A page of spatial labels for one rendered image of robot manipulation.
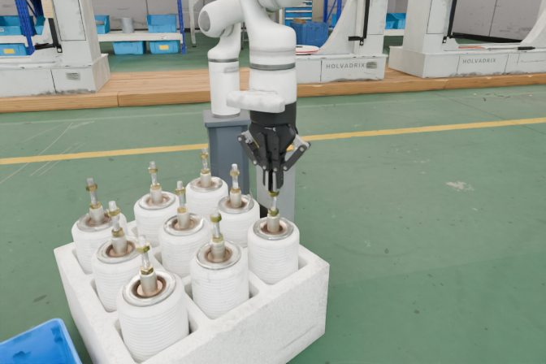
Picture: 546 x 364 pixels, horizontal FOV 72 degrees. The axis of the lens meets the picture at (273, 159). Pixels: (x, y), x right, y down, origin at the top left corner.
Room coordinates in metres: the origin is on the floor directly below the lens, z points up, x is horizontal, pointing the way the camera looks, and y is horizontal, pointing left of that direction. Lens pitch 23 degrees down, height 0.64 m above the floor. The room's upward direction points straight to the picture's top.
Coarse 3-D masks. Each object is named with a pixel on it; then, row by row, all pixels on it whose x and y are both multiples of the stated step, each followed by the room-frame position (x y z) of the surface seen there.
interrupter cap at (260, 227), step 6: (258, 222) 0.60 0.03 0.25; (264, 222) 0.60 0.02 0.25; (282, 222) 0.60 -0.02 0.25; (288, 222) 0.60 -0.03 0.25; (258, 228) 0.58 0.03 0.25; (264, 228) 0.58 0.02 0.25; (282, 228) 0.58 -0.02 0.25; (288, 228) 0.58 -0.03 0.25; (258, 234) 0.56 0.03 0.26; (264, 234) 0.56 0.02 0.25; (270, 234) 0.56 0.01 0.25; (276, 234) 0.56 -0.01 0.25; (282, 234) 0.56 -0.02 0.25; (288, 234) 0.56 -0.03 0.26
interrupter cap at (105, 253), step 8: (128, 240) 0.54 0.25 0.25; (136, 240) 0.54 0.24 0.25; (104, 248) 0.52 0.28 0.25; (112, 248) 0.52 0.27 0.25; (128, 248) 0.52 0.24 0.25; (104, 256) 0.50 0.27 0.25; (112, 256) 0.50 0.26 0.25; (120, 256) 0.50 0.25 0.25; (128, 256) 0.50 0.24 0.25; (136, 256) 0.50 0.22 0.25; (112, 264) 0.48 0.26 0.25
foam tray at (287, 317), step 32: (128, 224) 0.71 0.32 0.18; (64, 256) 0.59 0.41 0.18; (160, 256) 0.61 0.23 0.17; (64, 288) 0.61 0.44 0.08; (96, 288) 0.53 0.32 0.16; (256, 288) 0.51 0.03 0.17; (288, 288) 0.51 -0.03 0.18; (320, 288) 0.56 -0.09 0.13; (96, 320) 0.44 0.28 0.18; (192, 320) 0.45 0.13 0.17; (224, 320) 0.44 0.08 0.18; (256, 320) 0.46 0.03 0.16; (288, 320) 0.50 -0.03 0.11; (320, 320) 0.56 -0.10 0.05; (96, 352) 0.44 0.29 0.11; (128, 352) 0.38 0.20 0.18; (160, 352) 0.38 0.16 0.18; (192, 352) 0.38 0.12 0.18; (224, 352) 0.42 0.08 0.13; (256, 352) 0.46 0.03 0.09; (288, 352) 0.51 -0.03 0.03
